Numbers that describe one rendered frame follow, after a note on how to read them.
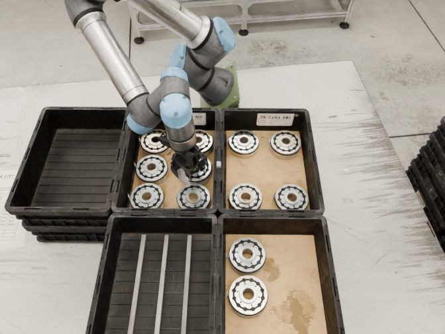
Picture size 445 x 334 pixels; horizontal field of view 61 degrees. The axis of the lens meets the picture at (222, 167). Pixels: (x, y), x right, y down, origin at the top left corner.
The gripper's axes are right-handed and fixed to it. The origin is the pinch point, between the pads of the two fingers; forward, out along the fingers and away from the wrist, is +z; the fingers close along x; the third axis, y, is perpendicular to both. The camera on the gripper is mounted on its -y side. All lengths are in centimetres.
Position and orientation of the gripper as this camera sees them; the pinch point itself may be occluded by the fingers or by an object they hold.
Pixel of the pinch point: (187, 173)
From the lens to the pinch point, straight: 120.8
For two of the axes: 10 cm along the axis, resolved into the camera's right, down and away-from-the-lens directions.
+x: 7.2, -6.1, 3.4
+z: 0.5, 5.3, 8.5
